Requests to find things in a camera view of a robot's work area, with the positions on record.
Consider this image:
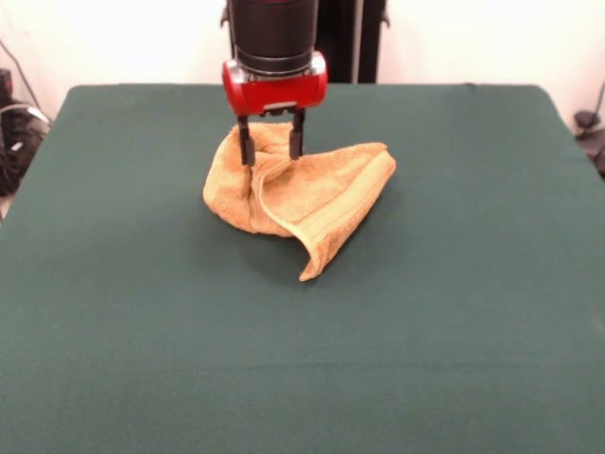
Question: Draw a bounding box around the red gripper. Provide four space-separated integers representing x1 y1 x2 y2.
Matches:
221 50 328 166

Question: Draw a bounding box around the yellow-orange terry towel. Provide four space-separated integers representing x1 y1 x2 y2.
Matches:
201 121 398 284

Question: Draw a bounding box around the dark green tablecloth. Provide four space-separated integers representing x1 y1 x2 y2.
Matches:
0 83 605 454

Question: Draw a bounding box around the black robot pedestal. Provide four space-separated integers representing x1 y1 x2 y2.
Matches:
219 0 391 85

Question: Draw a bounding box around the black equipment with cables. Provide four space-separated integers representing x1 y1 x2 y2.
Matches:
0 68 52 196

